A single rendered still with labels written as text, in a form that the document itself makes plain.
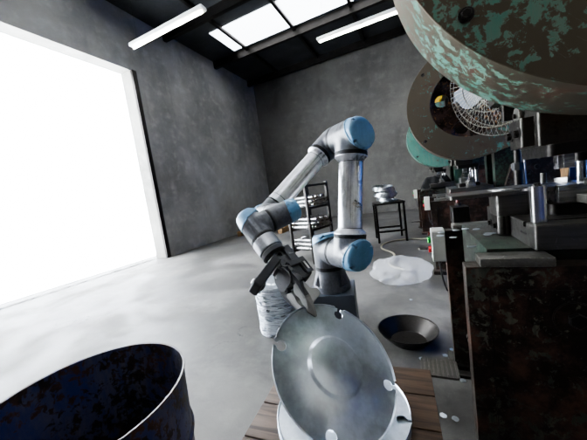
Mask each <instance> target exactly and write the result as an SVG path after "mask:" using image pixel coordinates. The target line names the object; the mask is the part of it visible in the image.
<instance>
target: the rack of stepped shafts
mask: <svg viewBox="0 0 587 440"><path fill-rule="evenodd" d="M318 185H324V188H325V195H326V197H322V196H324V194H319V195H318V194H314V195H309V193H308V187H312V186H318ZM303 192H304V196H296V197H295V198H294V200H295V201H296V202H297V203H298V204H299V205H300V208H301V209H303V208H306V212H307V215H306V216H303V217H301V218H300V219H298V220H297V221H296V222H295V223H290V224H289V225H288V227H289V233H290V239H291V245H292V249H293V251H294V252H295V253H296V251H300V250H303V251H312V257H313V263H314V265H315V262H314V250H313V246H312V244H313V243H312V238H313V237H314V236H316V235H315V234H314V231H316V230H320V229H323V228H326V227H328V226H329V229H330V232H334V231H333V224H332V217H331V209H330V202H329V195H328V183H327V181H324V182H323V183H315V184H307V185H306V186H305V187H304V188H303ZM322 200H326V201H322ZM320 204H321V205H320ZM315 205H317V206H315ZM311 206H313V207H311ZM323 206H327V208H328V216H327V215H312V212H311V209H315V208H320V207H323ZM325 217H328V218H325ZM328 223H329V224H328ZM292 224H295V225H294V226H292ZM317 227H318V228H317ZM296 230H309V235H307V236H304V237H301V238H298V239H295V240H294V234H293V231H296ZM294 241H299V242H297V243H295V242H294ZM295 244H297V245H298V246H296V245H295Z"/></svg>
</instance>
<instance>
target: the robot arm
mask: <svg viewBox="0 0 587 440"><path fill-rule="evenodd" d="M374 140H375V132H374V129H373V127H372V125H371V124H370V123H369V121H368V120H366V119H365V118H363V117H362V116H354V117H352V118H347V119H346V120H345V121H342V122H340V123H338V124H336V125H334V126H332V127H330V128H328V129H327V130H326V131H325V132H323V133H322V135H321V136H320V137H319V138H318V139H317V140H316V141H315V142H314V144H313V145H312V146H311V147H310V148H309V149H308V154H307V155H306V156H305V157H304V158H303V159H302V160H301V162H300V163H299V164H298V165H297V166H296V167H295V168H294V169H293V171H292V172H291V173H290V174H289V175H288V176H287V177H286V178H285V180H284V181H283V182H282V183H281V184H280V185H279V186H278V187H277V188H276V190H275V191H274V192H273V193H272V194H271V195H270V196H269V197H268V198H267V199H266V200H265V201H264V202H263V203H262V204H259V205H258V206H256V207H255V208H247V209H245V210H242V211H241V212H240V213H239V214H238V217H237V225H238V227H239V228H240V230H241V232H242V233H243V234H244V235H245V237H246V238H247V240H248V241H249V243H250V244H251V246H252V247H253V249H254V250H255V251H256V252H257V254H258V255H259V257H260V258H262V260H263V261H264V263H265V264H266V265H265V267H264V268H263V269H262V270H261V272H260V273H259V275H258V276H257V277H255V278H253V279H252V282H251V286H250V288H249V290H248V291H249V292H250V293H251V294H252V295H254V296H257V295H258V293H259V292H261V291H262V290H264V288H265V287H266V281H267V280H268V279H269V277H270V276H271V274H272V273H273V278H274V282H275V285H276V286H277V288H278V289H279V292H280V293H281V295H282V297H283V299H284V300H285V301H286V302H287V303H288V304H289V305H290V306H291V307H293V308H294V309H296V310H297V309H299V308H301V307H303V306H304V307H306V309H307V312H308V313H310V314H311V315H313V316H314V317H316V316H317V313H316V309H315V306H314V302H315V300H316V299H317V298H318V297H319V296H320V294H324V295H333V294H339V293H343V292H346V291H347V290H349V289H350V287H351V284H350V280H349V277H348V275H347V273H346V271H350V272H360V271H363V270H364V269H366V268H367V266H368V265H369V264H370V262H371V260H372V258H373V247H372V245H371V243H370V242H369V241H368V240H366V236H367V234H366V232H365V231H364V230H363V161H364V160H365V159H366V158H367V157H368V148H370V147H371V146H372V144H373V143H374ZM333 159H336V160H337V161H338V162H339V182H338V229H337V230H336V231H334V232H329V233H324V234H320V235H316V236H314V237H313V238H312V243H313V244H312V246H313V250H314V262H315V269H316V274H315V278H314V287H309V286H308V285H307V284H306V281H307V279H308V278H309V276H310V275H311V274H312V272H311V271H313V270H314V269H313V267H312V266H311V265H310V264H309V263H308V261H307V260H306V259H305V258H304V257H303V256H301V257H298V256H297V255H296V253H295V252H294V251H293V249H292V248H291V247H290V246H289V244H287V245H283V244H282V242H281V241H280V240H279V238H278V237H277V236H276V234H275V233H274V232H275V231H276V230H279V229H281V228H283V227H285V226H287V225H289V224H290V223H294V222H295V221H297V220H298V219H300V217H301V209H300V205H299V204H298V203H297V202H296V201H295V200H294V198H295V197H296V196H297V195H298V194H299V193H300V192H301V191H302V190H303V188H304V187H305V186H306V185H307V184H308V182H309V181H310V180H311V179H312V178H313V177H314V175H315V174H316V173H317V172H318V171H319V170H320V169H321V167H324V166H327V165H328V164H329V162H331V161H332V160H333ZM304 260H305V261H306V263H307V264H308V266H309V268H308V267H307V266H306V265H305V263H304V262H303V261H304ZM276 267H277V268H276ZM275 268H276V270H275ZM274 270H275V271H274ZM345 270H346V271H345ZM273 271H274V272H273ZM291 290H293V291H291Z"/></svg>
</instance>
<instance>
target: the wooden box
mask: <svg viewBox="0 0 587 440"><path fill-rule="evenodd" d="M393 370H394V374H395V377H396V380H395V383H396V384H397V385H398V387H400V389H401V390H402V391H403V393H404V395H405V397H406V399H407V401H408V403H409V405H410V409H411V421H412V429H411V440H443V435H442V430H441V426H440V420H439V413H438V407H437V403H436V398H435V393H434V388H433V384H432V375H431V370H428V369H418V368H401V367H393ZM279 404H280V398H279V396H278V393H277V390H276V388H275V384H273V387H272V389H271V390H270V392H269V394H268V395H267V397H266V399H265V400H264V403H263V404H262V405H261V407H260V409H259V411H258V413H257V415H256V416H255V417H254V419H253V421H252V423H251V425H250V426H249V428H248V430H247V432H246V433H245V436H244V437H243V438H242V440H280V435H279V430H278V418H277V414H278V407H279Z"/></svg>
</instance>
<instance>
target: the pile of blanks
mask: <svg viewBox="0 0 587 440"><path fill-rule="evenodd" d="M255 297H256V303H257V309H258V314H259V323H260V330H261V333H262V334H263V335H265V336H266V337H268V338H274V339H275V336H276V333H277V332H278V330H279V328H280V326H281V324H282V323H283V321H284V320H285V319H286V318H287V316H289V315H290V314H291V313H292V312H294V311H295V310H296V309H294V308H293V307H291V306H290V305H289V304H288V303H287V302H286V301H285V300H284V299H283V297H282V295H281V293H280V292H279V290H272V291H261V292H259V293H258V295H257V296H255Z"/></svg>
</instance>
